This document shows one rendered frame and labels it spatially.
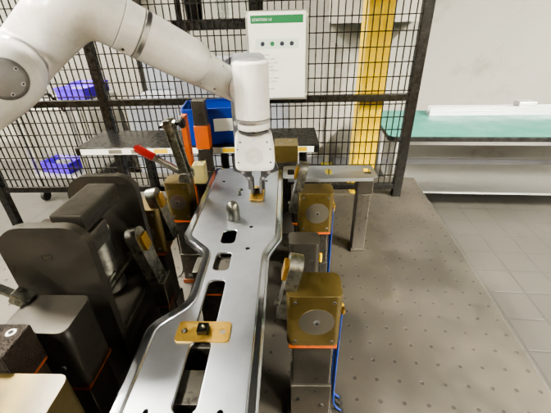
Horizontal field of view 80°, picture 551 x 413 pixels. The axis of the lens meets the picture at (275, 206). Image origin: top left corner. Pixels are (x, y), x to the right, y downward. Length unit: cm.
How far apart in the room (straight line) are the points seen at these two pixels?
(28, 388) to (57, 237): 18
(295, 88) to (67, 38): 87
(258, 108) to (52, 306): 55
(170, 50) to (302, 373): 66
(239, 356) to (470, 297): 79
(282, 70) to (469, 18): 262
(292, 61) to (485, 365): 113
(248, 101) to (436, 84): 309
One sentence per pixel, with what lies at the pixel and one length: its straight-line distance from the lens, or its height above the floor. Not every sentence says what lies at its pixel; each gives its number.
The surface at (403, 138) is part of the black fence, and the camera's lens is 151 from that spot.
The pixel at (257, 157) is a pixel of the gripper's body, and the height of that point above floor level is 112.
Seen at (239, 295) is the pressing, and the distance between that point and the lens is 61.
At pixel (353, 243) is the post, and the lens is 119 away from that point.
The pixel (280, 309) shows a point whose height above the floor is 101.
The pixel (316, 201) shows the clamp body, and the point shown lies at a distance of 83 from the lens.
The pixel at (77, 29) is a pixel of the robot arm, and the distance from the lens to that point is 70.
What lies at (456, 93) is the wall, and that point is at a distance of 384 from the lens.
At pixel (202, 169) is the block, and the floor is 105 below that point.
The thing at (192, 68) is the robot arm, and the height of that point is 134.
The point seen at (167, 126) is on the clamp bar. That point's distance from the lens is 88.
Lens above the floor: 142
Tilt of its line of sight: 30 degrees down
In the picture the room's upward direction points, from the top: 2 degrees counter-clockwise
